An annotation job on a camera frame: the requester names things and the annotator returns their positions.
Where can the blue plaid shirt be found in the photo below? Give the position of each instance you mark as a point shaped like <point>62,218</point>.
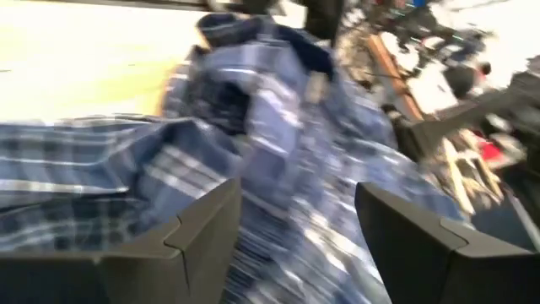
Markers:
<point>274,148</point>

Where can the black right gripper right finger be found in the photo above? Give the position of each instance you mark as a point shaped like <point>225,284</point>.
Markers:
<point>443,274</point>

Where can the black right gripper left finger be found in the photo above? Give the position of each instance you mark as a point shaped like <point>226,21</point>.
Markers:
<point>169,270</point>

